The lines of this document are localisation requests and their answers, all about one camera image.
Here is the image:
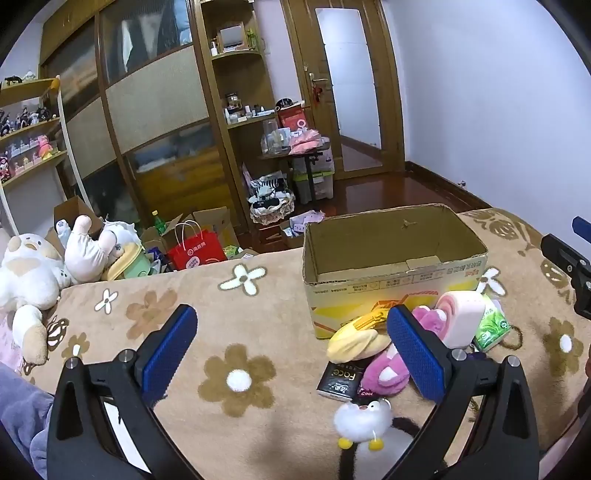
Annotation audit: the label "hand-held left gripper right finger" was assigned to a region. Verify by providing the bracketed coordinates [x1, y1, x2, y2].
[387, 304, 541, 480]

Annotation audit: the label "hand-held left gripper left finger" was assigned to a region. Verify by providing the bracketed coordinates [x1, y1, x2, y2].
[47, 304, 204, 480]

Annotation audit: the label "pink white plush roll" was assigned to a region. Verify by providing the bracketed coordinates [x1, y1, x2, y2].
[436, 291, 486, 349]

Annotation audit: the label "pale yellow plush toy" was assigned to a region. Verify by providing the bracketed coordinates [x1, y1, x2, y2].
[327, 310, 393, 363]

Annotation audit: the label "black tissue pack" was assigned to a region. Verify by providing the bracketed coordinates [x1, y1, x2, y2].
[317, 360, 370, 400]

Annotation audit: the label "green tissue pack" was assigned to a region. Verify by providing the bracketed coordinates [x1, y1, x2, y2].
[473, 295, 510, 352]

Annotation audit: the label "pink plush paw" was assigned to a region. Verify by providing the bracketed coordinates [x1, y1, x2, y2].
[360, 305, 448, 397]

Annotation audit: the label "white fluffy chick plush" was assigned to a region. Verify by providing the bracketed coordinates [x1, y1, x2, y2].
[333, 399, 393, 450]

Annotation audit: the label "red paper bag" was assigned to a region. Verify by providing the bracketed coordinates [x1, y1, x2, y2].
[167, 220, 228, 272]

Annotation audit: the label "brown cardboard box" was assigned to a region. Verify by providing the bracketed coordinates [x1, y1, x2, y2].
[54, 196, 105, 241]
[191, 208, 238, 250]

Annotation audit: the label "large white plush dog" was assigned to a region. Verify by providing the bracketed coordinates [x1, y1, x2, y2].
[0, 233, 70, 363]

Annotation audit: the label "purple grey clothing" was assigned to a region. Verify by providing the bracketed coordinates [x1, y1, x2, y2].
[0, 364, 56, 478]

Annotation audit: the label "lace trimmed basket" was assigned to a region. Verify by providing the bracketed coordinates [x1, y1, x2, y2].
[249, 191, 296, 227]

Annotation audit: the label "pink cloth pieces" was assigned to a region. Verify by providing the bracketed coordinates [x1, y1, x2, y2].
[291, 210, 326, 232]

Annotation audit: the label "clear storage bins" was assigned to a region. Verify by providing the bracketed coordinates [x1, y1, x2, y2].
[293, 154, 335, 204]

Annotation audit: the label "small side table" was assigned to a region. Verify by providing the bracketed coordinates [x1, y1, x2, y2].
[259, 145, 333, 204]

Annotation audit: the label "clear plastic jar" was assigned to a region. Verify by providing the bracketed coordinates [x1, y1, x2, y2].
[261, 120, 280, 155]

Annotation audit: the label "pink folded cloth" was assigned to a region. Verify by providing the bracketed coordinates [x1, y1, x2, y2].
[288, 129, 331, 155]

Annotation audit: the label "wooden sliding door wardrobe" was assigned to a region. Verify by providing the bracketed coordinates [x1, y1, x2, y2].
[39, 0, 252, 232]

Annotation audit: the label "red gift box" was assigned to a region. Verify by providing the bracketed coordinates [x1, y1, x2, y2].
[277, 105, 310, 134]

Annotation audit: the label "figurine display shelf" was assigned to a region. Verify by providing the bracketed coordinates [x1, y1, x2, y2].
[0, 76, 70, 185]

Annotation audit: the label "wooden door with glass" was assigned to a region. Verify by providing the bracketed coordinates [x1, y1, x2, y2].
[281, 0, 407, 181]

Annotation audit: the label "wooden corner shelf unit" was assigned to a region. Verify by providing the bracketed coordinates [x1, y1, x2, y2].
[201, 0, 296, 232]

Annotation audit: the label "small framed mirror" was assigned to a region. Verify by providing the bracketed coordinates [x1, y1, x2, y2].
[218, 22, 247, 49]

